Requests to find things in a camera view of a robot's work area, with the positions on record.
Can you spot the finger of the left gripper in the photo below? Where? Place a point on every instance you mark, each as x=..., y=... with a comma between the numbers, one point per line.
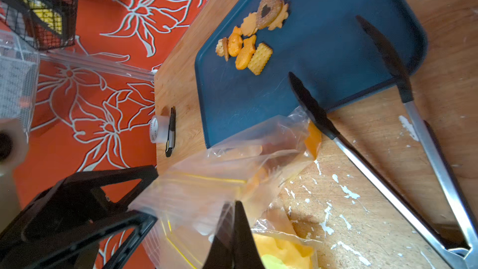
x=80, y=198
x=54, y=251

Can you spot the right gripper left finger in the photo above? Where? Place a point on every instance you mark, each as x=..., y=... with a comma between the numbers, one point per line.
x=220, y=254

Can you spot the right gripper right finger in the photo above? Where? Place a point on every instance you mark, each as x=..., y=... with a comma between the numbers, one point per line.
x=245, y=253

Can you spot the clear resealable bag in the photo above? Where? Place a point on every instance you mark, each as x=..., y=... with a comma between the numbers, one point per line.
x=252, y=167

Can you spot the clear bag with yellow toys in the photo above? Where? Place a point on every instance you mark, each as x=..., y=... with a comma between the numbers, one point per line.
x=279, y=246

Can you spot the clear tape roll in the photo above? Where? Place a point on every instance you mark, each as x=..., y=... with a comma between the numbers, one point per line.
x=159, y=129

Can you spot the clear acrylic bin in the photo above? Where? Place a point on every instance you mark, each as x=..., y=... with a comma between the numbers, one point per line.
x=19, y=78

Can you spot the orange fish cookie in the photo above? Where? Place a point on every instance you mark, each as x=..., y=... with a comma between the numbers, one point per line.
x=246, y=53

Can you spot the square waffle yellow cookie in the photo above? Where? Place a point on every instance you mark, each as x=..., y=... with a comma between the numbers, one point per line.
x=260, y=58

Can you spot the round swirl cookie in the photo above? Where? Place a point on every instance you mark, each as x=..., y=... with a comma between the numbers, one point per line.
x=222, y=48

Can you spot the round tan cookie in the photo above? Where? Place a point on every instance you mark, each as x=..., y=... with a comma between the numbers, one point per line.
x=248, y=26

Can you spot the blue plastic tray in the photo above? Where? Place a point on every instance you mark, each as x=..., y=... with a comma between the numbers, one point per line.
x=322, y=43

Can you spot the flower pale cookie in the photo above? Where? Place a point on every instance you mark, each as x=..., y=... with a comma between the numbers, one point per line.
x=282, y=16

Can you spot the heart hole brown cookie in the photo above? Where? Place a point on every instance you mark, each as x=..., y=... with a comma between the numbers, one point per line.
x=268, y=11

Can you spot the black wire basket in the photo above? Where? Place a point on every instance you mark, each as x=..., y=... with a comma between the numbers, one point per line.
x=43, y=24

